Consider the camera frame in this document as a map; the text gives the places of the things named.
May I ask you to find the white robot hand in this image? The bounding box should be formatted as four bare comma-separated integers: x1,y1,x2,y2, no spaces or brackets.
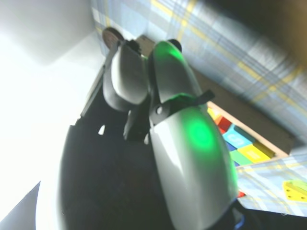
56,38,240,230

